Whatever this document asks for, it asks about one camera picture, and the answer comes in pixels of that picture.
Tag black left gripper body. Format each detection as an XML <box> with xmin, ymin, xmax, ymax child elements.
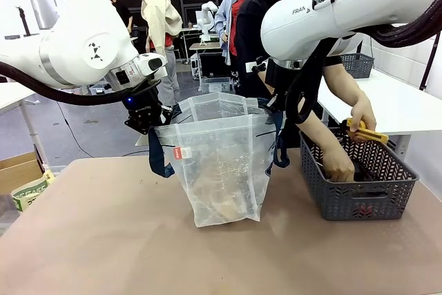
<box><xmin>120</xmin><ymin>79</ymin><xmax>164</xmax><ymax>127</ymax></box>

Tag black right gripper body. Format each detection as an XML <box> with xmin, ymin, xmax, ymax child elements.
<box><xmin>264</xmin><ymin>58</ymin><xmax>295</xmax><ymax>102</ymax></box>

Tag clear shopping bag navy handles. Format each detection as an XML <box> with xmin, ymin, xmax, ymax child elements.
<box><xmin>148</xmin><ymin>91</ymin><xmax>290</xmax><ymax>229</ymax></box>

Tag yellow utility knife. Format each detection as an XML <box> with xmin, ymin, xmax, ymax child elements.
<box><xmin>340</xmin><ymin>118</ymin><xmax>390</xmax><ymax>144</ymax></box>

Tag grey plastic basket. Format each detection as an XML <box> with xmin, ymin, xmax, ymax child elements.
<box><xmin>299</xmin><ymin>126</ymin><xmax>420</xmax><ymax>222</ymax></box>
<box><xmin>340</xmin><ymin>53</ymin><xmax>376</xmax><ymax>80</ymax></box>

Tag person's left forearm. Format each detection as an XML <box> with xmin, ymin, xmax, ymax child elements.
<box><xmin>323</xmin><ymin>62</ymin><xmax>372</xmax><ymax>113</ymax></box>

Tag person's right forearm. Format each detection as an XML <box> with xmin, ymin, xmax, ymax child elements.
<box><xmin>297</xmin><ymin>96</ymin><xmax>346</xmax><ymax>168</ymax></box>

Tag green white paper bag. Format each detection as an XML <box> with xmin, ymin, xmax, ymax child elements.
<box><xmin>10</xmin><ymin>169</ymin><xmax>56</xmax><ymax>213</ymax></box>

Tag person's left hand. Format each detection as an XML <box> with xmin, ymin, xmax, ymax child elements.
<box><xmin>349</xmin><ymin>96</ymin><xmax>378</xmax><ymax>143</ymax></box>

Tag person's right hand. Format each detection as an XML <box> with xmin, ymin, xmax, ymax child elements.
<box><xmin>323</xmin><ymin>151</ymin><xmax>356</xmax><ymax>184</ymax></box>

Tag person in black t-shirt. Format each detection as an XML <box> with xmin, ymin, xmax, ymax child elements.
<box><xmin>234</xmin><ymin>0</ymin><xmax>343</xmax><ymax>149</ymax></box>

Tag clear plastic storage box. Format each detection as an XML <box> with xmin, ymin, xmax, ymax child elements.
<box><xmin>199</xmin><ymin>76</ymin><xmax>231</xmax><ymax>94</ymax></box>

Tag small wooden top table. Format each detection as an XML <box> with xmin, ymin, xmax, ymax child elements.
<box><xmin>189</xmin><ymin>41</ymin><xmax>222</xmax><ymax>84</ymax></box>

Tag mannequin blue shirt red top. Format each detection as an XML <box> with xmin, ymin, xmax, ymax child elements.
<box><xmin>214</xmin><ymin>0</ymin><xmax>263</xmax><ymax>95</ymax></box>

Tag mannequin beige jacket grey trousers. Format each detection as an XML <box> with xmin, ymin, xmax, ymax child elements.
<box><xmin>134</xmin><ymin>0</ymin><xmax>184</xmax><ymax>106</ymax></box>

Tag background person black shirt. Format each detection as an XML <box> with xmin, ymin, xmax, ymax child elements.
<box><xmin>106</xmin><ymin>0</ymin><xmax>134</xmax><ymax>35</ymax></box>

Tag white side table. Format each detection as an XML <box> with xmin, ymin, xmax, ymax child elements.
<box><xmin>316</xmin><ymin>68</ymin><xmax>442</xmax><ymax>161</ymax></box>

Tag black boxy item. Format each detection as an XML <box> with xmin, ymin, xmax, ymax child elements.
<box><xmin>351</xmin><ymin>159</ymin><xmax>384</xmax><ymax>182</ymax></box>

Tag cardboard box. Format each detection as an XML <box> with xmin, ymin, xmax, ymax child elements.
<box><xmin>0</xmin><ymin>151</ymin><xmax>46</xmax><ymax>196</ymax></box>

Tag black tripod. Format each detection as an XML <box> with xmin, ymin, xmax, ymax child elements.
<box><xmin>15</xmin><ymin>6</ymin><xmax>32</xmax><ymax>37</ymax></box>

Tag black slanted tripod leg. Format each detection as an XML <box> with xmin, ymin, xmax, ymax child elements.
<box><xmin>419</xmin><ymin>32</ymin><xmax>442</xmax><ymax>91</ymax></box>

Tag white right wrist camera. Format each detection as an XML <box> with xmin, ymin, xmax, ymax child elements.
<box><xmin>245</xmin><ymin>57</ymin><xmax>269</xmax><ymax>74</ymax></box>

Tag black left arm cable bundle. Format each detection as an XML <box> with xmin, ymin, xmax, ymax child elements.
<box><xmin>0</xmin><ymin>61</ymin><xmax>162</xmax><ymax>107</ymax></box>

